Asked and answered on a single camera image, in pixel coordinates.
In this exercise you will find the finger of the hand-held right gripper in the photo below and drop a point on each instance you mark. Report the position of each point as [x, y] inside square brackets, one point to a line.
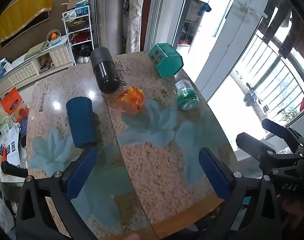
[251, 145]
[276, 129]

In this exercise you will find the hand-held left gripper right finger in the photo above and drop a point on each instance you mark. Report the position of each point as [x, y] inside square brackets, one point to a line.
[214, 177]

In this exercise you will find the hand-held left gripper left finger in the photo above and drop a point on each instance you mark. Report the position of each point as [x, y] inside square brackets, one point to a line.
[80, 173]

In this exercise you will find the dark blue cup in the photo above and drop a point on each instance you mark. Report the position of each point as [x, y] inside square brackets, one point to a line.
[80, 122]

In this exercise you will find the black cup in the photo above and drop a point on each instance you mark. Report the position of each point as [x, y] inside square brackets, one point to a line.
[104, 70]

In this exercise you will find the person's right hand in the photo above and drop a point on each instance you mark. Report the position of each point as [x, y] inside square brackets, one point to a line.
[295, 210]

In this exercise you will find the potted green plant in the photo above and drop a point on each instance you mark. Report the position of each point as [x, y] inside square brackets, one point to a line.
[289, 113]

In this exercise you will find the balcony railing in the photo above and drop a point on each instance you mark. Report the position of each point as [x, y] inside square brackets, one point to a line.
[271, 67]

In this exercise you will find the clear bottle green label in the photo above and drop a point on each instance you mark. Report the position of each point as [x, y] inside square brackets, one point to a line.
[186, 95]

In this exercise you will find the orange box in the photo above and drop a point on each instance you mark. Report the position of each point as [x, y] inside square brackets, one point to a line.
[12, 103]

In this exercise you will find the pair of white shoes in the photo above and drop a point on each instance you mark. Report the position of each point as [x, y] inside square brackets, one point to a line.
[83, 59]

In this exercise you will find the white low cabinet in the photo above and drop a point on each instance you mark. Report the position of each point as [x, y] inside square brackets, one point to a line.
[32, 66]

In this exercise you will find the green hexagonal tin box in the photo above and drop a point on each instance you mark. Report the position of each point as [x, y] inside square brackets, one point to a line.
[165, 60]

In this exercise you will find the white shelf rack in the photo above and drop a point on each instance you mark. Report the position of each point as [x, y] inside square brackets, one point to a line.
[78, 37]

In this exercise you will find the fruit basket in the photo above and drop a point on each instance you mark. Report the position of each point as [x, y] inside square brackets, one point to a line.
[54, 36]

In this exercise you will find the blue hanging cloth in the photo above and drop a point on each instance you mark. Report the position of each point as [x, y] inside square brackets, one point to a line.
[204, 8]

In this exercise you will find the white plastic bag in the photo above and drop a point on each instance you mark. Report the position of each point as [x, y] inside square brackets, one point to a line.
[69, 15]

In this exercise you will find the patterned curtain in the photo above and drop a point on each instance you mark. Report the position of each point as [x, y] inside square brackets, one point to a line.
[136, 15]

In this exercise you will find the yellow cloth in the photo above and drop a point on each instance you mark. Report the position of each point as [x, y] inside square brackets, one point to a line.
[22, 13]

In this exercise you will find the cardboard box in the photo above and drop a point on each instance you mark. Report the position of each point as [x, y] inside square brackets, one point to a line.
[77, 1]

